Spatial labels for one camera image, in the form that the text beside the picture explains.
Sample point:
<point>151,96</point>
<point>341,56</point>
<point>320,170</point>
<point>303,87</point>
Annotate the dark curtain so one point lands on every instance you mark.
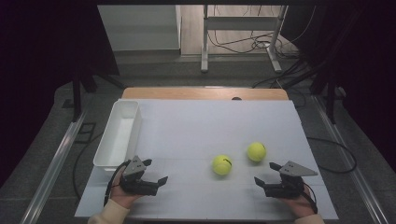
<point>367,62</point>
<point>37,62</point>

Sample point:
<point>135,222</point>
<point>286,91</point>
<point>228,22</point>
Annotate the white metal stand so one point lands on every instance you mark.
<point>204,46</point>

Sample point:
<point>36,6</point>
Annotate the white board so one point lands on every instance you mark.
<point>193,130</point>

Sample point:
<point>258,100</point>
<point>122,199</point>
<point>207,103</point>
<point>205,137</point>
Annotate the person's left hand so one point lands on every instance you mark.
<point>121,196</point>

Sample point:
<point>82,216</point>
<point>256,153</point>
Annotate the white plastic bin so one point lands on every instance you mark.
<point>116,140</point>

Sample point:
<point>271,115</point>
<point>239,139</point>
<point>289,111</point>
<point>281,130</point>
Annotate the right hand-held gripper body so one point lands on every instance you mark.
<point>289,183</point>

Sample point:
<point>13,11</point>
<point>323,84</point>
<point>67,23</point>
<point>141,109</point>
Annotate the wooden table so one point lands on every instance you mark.
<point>202,93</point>

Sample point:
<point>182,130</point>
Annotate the black floor frame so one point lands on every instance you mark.
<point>85,132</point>

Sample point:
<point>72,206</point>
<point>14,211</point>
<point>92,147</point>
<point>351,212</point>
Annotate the person's right hand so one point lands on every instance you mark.
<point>299,205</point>

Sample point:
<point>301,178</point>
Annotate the black stand legs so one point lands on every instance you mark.
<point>76,93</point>
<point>330,93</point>

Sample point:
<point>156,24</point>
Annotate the white cabinet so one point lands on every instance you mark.
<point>140,28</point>

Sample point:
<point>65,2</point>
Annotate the aluminium rail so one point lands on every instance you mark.
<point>348,168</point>
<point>53,168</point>

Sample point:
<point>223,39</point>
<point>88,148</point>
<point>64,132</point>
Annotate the yellow tennis ball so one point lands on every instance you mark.
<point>222,165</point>
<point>256,151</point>

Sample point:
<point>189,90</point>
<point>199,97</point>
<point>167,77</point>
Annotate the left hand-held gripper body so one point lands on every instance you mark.
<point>134,169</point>

